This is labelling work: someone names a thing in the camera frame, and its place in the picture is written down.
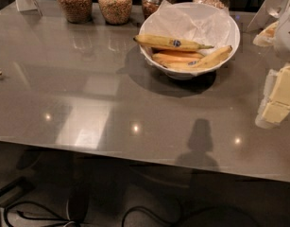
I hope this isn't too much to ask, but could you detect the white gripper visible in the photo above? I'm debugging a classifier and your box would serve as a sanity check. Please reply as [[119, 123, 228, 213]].
[[253, 6, 290, 129]]

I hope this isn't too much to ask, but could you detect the white ceramic bowl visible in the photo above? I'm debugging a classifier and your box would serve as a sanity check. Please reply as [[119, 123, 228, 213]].
[[134, 2, 240, 80]]

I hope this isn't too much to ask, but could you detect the middle orange-yellow banana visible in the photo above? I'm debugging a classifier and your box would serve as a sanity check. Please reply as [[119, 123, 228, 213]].
[[152, 50, 204, 63]]

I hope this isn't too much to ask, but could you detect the white triangular stand right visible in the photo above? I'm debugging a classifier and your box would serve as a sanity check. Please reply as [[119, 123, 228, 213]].
[[247, 0, 290, 32]]

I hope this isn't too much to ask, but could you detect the white triangular stand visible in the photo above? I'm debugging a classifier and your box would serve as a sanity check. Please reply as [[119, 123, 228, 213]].
[[15, 0, 43, 16], [247, 0, 290, 32]]

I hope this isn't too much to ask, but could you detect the white paper liner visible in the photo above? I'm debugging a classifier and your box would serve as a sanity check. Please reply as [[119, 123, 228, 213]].
[[140, 2, 231, 49]]

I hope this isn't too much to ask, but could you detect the left glass jar of grains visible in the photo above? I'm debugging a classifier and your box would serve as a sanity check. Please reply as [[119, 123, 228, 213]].
[[57, 0, 92, 24]]

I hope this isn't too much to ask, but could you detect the white triangular stand left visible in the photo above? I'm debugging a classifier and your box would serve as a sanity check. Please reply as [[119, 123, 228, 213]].
[[15, 0, 43, 16]]

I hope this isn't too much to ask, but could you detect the black floor cable centre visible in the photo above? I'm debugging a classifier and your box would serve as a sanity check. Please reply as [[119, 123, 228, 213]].
[[120, 205, 183, 227]]

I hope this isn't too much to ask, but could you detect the black floor cable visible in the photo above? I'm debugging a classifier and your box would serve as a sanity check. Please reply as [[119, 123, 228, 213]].
[[120, 205, 183, 227], [2, 201, 81, 227]]

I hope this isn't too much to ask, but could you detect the black floor cable left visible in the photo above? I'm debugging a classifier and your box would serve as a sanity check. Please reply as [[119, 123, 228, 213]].
[[2, 201, 81, 227]]

